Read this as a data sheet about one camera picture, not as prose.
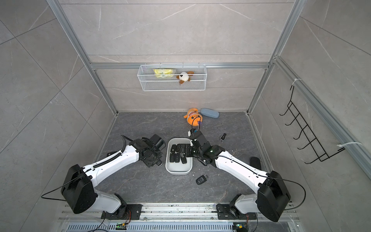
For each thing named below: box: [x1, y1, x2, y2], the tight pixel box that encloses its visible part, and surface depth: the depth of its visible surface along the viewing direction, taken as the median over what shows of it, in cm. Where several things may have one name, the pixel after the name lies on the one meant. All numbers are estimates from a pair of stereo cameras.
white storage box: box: [165, 137, 193, 175], surface depth 90 cm
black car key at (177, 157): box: [174, 153, 180, 163], surface depth 94 cm
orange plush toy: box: [183, 107, 203, 127], surface depth 109 cm
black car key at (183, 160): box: [180, 156, 187, 164], surface depth 94 cm
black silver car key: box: [195, 173, 209, 186], surface depth 85 cm
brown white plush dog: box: [175, 71, 195, 86], surface depth 87 cm
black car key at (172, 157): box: [169, 152, 175, 163], surface depth 94 cm
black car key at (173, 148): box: [170, 144, 177, 154], surface depth 97 cm
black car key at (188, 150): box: [185, 144, 192, 158], surface depth 71 cm
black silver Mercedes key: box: [219, 132, 227, 142], surface depth 105 cm
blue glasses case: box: [199, 107, 220, 119], surface depth 117 cm
